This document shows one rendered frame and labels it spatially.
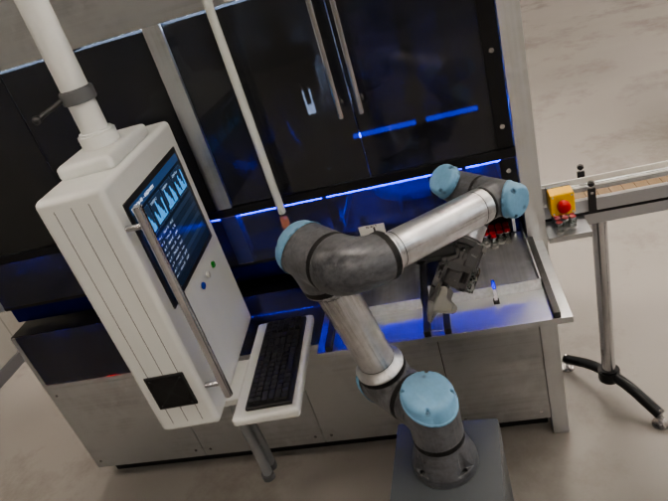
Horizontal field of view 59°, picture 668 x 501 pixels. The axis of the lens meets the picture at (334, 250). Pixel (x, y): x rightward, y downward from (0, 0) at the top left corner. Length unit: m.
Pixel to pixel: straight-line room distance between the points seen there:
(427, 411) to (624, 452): 1.32
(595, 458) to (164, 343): 1.62
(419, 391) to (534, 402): 1.16
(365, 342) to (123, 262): 0.61
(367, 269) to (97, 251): 0.72
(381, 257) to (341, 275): 0.08
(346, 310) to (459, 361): 1.09
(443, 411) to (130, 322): 0.81
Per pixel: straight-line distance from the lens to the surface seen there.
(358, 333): 1.24
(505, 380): 2.31
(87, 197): 1.43
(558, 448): 2.49
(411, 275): 1.90
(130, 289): 1.53
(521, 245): 1.96
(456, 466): 1.38
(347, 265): 1.02
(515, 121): 1.79
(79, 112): 1.61
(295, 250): 1.10
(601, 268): 2.26
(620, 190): 2.11
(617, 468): 2.44
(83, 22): 1.92
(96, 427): 2.86
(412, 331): 1.68
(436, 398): 1.28
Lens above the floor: 1.90
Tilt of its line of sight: 28 degrees down
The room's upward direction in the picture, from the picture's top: 18 degrees counter-clockwise
